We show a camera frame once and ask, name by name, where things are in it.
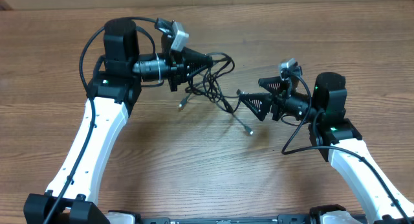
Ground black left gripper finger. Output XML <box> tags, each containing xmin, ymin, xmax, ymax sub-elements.
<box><xmin>182</xmin><ymin>47</ymin><xmax>213</xmax><ymax>69</ymax></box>
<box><xmin>186</xmin><ymin>64</ymin><xmax>211</xmax><ymax>78</ymax></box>

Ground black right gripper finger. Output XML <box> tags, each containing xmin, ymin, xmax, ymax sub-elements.
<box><xmin>258</xmin><ymin>76</ymin><xmax>289</xmax><ymax>95</ymax></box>
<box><xmin>239</xmin><ymin>93</ymin><xmax>272</xmax><ymax>121</ymax></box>

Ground black USB cable metallic plugs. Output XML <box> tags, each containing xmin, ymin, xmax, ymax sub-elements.
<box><xmin>178</xmin><ymin>69</ymin><xmax>254</xmax><ymax>136</ymax></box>

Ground black thin USB cable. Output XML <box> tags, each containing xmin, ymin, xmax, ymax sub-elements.
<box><xmin>186</xmin><ymin>55</ymin><xmax>237</xmax><ymax>105</ymax></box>

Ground black USB cable matte plugs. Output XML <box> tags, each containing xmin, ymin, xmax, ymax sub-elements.
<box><xmin>180</xmin><ymin>52</ymin><xmax>240</xmax><ymax>115</ymax></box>

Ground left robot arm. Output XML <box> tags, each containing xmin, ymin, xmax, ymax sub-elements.
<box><xmin>23</xmin><ymin>17</ymin><xmax>213</xmax><ymax>223</ymax></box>

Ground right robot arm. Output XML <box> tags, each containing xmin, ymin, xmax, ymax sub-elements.
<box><xmin>237</xmin><ymin>72</ymin><xmax>413</xmax><ymax>223</ymax></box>

